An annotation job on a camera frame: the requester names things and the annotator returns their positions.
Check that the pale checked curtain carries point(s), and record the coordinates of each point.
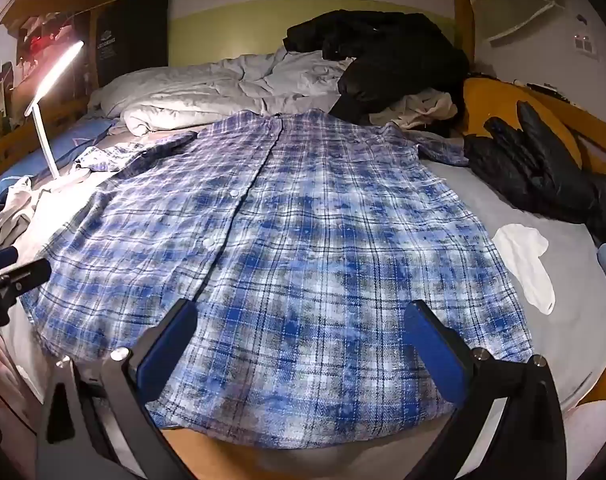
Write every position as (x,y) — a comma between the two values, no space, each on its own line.
(513,5)

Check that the white desk lamp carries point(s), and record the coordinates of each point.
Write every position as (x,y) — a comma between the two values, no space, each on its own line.
(43,110)

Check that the blue pillow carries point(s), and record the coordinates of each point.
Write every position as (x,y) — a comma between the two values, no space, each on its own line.
(38,157)

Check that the black puffer jacket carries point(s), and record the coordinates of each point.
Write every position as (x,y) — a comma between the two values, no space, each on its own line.
(533,170)

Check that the beige cloth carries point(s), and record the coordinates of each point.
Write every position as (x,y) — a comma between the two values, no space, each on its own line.
(428,107)

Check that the yellow pillow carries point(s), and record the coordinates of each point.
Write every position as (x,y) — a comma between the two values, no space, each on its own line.
(553,115)

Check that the blue plaid shirt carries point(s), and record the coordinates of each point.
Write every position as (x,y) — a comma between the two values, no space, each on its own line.
(293,240)

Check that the white garment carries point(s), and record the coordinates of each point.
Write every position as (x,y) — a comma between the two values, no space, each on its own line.
(13,205)

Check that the grey crumpled duvet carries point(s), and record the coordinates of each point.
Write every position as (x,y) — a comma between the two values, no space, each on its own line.
(198,87)

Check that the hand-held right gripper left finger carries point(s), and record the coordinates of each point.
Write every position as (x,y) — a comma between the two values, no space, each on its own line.
(168,350)

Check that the black hanging bag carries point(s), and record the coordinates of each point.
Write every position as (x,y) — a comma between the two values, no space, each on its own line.
(130,35)

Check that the white sock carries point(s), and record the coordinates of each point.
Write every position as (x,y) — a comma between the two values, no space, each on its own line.
(525,265)

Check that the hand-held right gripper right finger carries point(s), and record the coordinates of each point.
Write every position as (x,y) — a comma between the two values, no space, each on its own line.
(433,355)

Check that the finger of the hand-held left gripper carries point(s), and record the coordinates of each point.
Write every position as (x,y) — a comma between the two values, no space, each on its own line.
(28,275)
(0,257)

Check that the white wall power socket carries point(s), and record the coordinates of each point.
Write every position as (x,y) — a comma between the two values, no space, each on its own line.
(583,43)

